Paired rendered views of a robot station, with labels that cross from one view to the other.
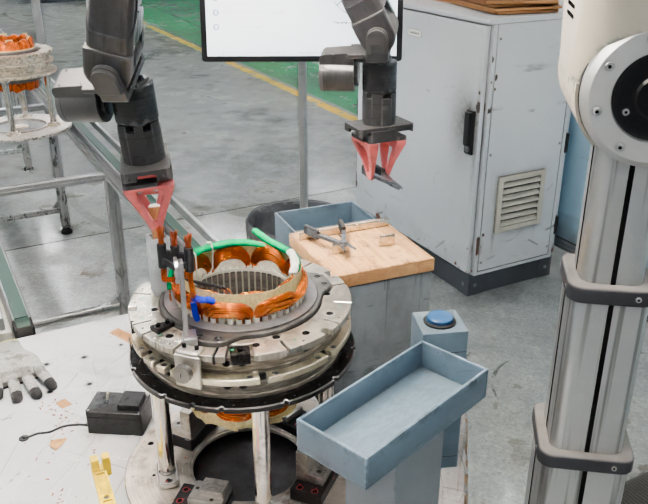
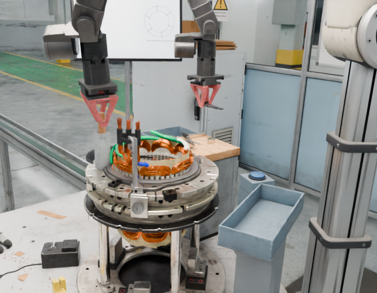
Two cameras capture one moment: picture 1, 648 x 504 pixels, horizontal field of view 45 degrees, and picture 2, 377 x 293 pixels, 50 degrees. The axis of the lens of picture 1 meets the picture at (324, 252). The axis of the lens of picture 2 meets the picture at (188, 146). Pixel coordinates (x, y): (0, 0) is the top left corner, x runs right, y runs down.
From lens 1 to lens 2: 0.34 m
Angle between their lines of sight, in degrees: 15
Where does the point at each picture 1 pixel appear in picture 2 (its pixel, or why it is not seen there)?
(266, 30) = (110, 43)
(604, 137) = (372, 54)
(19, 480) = not seen: outside the picture
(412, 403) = (267, 215)
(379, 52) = (211, 34)
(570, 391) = (341, 203)
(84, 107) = (64, 47)
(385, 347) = not seen: hidden behind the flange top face
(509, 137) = (216, 111)
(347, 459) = (257, 243)
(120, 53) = (98, 8)
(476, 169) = (201, 127)
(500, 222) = not seen: hidden behind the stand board
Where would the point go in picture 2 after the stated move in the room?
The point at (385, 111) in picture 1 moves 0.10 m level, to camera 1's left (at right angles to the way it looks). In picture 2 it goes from (211, 68) to (178, 68)
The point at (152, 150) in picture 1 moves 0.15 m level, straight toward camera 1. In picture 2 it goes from (105, 75) to (127, 87)
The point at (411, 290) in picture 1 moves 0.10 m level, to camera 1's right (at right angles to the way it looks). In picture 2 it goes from (228, 166) to (258, 164)
